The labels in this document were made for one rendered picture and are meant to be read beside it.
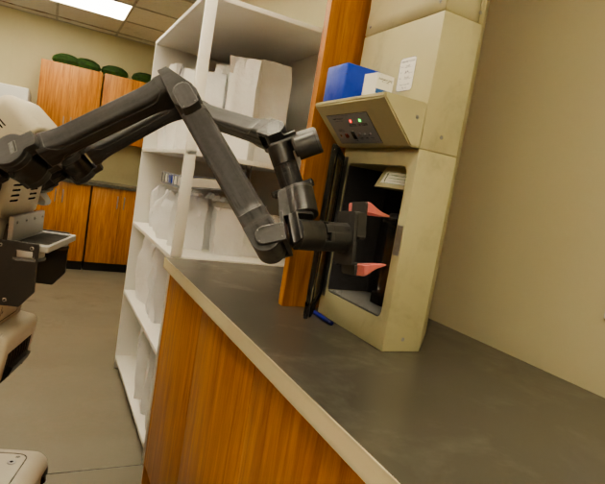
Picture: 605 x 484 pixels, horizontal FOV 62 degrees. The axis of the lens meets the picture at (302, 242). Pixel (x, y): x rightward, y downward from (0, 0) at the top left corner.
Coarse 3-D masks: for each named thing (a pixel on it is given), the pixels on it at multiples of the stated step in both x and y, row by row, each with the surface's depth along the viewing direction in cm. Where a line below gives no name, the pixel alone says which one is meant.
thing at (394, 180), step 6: (390, 168) 127; (396, 168) 126; (402, 168) 124; (384, 174) 128; (390, 174) 126; (396, 174) 125; (402, 174) 124; (378, 180) 129; (384, 180) 126; (390, 180) 125; (396, 180) 124; (402, 180) 123; (378, 186) 127; (384, 186) 125; (390, 186) 124; (396, 186) 123; (402, 186) 123
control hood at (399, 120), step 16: (368, 96) 112; (384, 96) 107; (400, 96) 109; (320, 112) 135; (336, 112) 128; (352, 112) 121; (368, 112) 116; (384, 112) 111; (400, 112) 109; (416, 112) 111; (384, 128) 115; (400, 128) 110; (416, 128) 111; (352, 144) 132; (368, 144) 126; (384, 144) 120; (400, 144) 114; (416, 144) 112
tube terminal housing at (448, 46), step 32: (384, 32) 130; (416, 32) 118; (448, 32) 111; (480, 32) 115; (384, 64) 128; (416, 64) 117; (448, 64) 112; (416, 96) 116; (448, 96) 114; (448, 128) 115; (352, 160) 137; (384, 160) 124; (416, 160) 113; (448, 160) 117; (416, 192) 114; (448, 192) 119; (416, 224) 116; (416, 256) 117; (416, 288) 119; (352, 320) 129; (384, 320) 118; (416, 320) 121
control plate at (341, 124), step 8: (360, 112) 118; (328, 120) 134; (336, 120) 130; (344, 120) 127; (352, 120) 124; (368, 120) 118; (336, 128) 133; (344, 128) 130; (352, 128) 126; (360, 128) 123; (368, 128) 120; (344, 136) 133; (352, 136) 129; (360, 136) 126; (368, 136) 123; (376, 136) 120
